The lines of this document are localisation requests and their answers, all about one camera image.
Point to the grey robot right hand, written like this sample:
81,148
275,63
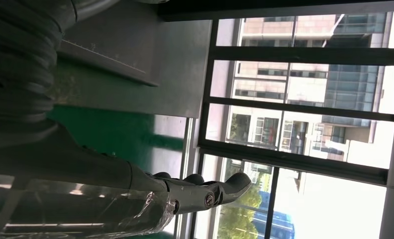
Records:
68,184

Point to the green conveyor belt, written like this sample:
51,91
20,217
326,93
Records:
118,132

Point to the black inbound scanner machine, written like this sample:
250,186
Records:
111,39

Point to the dark window frame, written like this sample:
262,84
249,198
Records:
299,56

